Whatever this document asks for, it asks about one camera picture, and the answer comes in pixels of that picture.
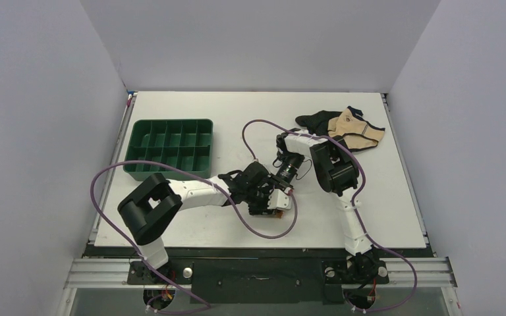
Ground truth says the green compartment tray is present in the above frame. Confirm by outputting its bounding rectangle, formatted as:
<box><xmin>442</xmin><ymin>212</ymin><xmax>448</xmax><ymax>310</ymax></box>
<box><xmin>125</xmin><ymin>118</ymin><xmax>213</xmax><ymax>178</ymax></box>

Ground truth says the beige underwear with dark trim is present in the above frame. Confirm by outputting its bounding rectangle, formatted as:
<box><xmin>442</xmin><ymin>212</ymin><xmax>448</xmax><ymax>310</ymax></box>
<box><xmin>327</xmin><ymin>106</ymin><xmax>385</xmax><ymax>152</ymax></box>

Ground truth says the brown underwear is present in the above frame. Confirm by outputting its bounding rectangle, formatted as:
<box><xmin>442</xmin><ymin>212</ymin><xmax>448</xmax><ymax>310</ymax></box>
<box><xmin>260</xmin><ymin>209</ymin><xmax>284</xmax><ymax>219</ymax></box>

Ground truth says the black patterned underwear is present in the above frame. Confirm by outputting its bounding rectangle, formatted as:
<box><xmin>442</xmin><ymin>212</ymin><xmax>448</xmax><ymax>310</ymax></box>
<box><xmin>295</xmin><ymin>110</ymin><xmax>341</xmax><ymax>136</ymax></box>

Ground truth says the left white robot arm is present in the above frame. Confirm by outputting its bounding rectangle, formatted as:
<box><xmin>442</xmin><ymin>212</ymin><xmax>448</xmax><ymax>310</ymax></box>
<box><xmin>117</xmin><ymin>162</ymin><xmax>291</xmax><ymax>283</ymax></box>

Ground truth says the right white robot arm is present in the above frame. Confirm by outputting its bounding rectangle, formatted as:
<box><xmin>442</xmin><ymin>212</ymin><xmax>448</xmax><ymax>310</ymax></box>
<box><xmin>276</xmin><ymin>130</ymin><xmax>388</xmax><ymax>284</ymax></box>

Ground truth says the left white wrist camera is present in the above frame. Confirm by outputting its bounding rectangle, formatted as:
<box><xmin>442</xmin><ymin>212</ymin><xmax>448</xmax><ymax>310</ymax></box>
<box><xmin>267</xmin><ymin>189</ymin><xmax>291</xmax><ymax>211</ymax></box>

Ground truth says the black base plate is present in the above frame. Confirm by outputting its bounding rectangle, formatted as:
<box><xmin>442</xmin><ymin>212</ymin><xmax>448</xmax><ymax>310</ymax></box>
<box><xmin>83</xmin><ymin>245</ymin><xmax>433</xmax><ymax>309</ymax></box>

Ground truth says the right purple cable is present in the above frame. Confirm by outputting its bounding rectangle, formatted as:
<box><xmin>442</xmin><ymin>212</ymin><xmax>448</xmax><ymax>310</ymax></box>
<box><xmin>240</xmin><ymin>118</ymin><xmax>419</xmax><ymax>314</ymax></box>

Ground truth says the purple cable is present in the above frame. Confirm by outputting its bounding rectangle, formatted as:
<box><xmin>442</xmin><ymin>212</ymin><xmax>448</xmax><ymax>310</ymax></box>
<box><xmin>90</xmin><ymin>164</ymin><xmax>299</xmax><ymax>315</ymax></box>
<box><xmin>240</xmin><ymin>118</ymin><xmax>419</xmax><ymax>314</ymax></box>

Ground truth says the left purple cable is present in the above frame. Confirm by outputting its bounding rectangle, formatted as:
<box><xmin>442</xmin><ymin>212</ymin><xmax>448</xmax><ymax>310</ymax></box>
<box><xmin>90</xmin><ymin>164</ymin><xmax>299</xmax><ymax>315</ymax></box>

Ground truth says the aluminium frame rail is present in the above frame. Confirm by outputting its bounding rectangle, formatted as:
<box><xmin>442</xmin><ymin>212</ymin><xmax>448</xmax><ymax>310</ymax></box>
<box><xmin>64</xmin><ymin>257</ymin><xmax>193</xmax><ymax>290</ymax></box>

